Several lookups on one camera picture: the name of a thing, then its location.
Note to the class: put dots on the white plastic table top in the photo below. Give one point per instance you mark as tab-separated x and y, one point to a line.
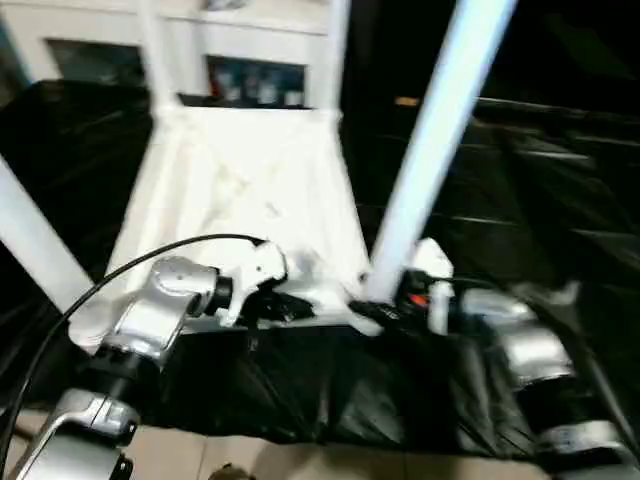
225	165

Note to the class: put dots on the white plastic table leg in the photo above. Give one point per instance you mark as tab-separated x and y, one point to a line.
157	55
337	55
35	235
440	125

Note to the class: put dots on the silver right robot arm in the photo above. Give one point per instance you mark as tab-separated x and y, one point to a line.
535	345

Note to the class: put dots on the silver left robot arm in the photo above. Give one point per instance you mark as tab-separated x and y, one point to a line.
165	300

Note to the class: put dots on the black mat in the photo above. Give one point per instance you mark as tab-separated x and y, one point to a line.
350	390

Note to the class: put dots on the black left robot foot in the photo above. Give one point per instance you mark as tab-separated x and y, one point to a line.
230	473

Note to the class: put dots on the small tan label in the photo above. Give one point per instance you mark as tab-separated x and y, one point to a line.
407	101

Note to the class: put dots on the small white jar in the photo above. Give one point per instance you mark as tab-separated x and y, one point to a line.
267	90

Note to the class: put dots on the red bottle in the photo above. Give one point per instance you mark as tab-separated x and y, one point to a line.
215	82

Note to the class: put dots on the white cabinet with glass doors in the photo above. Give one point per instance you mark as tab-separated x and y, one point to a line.
225	30

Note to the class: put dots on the grey black toy figure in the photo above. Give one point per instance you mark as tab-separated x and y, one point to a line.
223	4

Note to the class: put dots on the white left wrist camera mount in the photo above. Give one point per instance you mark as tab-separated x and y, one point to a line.
260	267

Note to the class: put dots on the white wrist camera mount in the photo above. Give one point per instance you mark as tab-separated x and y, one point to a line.
432	260
260	267

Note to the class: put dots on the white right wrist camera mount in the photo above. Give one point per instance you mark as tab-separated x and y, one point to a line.
432	260

